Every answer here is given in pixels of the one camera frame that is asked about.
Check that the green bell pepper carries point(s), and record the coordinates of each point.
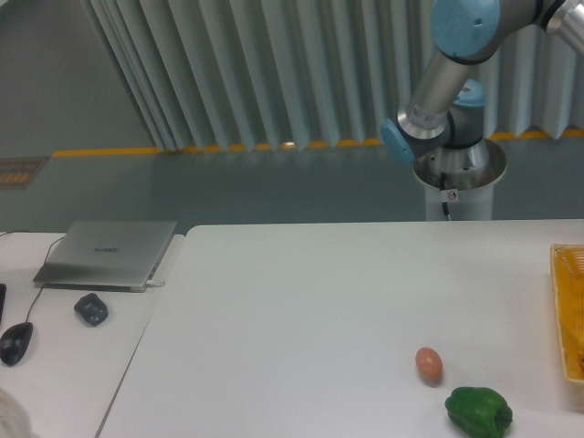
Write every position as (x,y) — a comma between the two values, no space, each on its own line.
(479,411)

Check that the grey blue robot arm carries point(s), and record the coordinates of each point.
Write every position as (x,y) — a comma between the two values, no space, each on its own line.
(442,82)

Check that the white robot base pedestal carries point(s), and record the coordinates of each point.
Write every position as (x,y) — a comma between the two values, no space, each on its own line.
(459,185)

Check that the silver closed laptop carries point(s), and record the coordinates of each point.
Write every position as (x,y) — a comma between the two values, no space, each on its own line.
(120,256)

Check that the white folding partition screen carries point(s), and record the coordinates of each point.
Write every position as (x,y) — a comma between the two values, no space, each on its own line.
(242,74)

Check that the brown egg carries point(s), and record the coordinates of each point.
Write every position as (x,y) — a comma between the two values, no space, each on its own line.
(429,364)

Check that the black computer mouse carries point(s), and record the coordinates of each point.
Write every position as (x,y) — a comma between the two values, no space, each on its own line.
(15,342)

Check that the white printed bag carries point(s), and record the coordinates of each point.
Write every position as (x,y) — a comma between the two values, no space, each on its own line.
(15,422)

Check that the black device at edge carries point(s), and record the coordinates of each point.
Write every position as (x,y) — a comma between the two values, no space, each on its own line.
(3,290)

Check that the small black plastic holder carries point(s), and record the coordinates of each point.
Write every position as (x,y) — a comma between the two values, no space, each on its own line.
(92,309)

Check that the yellow plastic basket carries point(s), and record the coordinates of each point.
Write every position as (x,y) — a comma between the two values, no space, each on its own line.
(566,268)

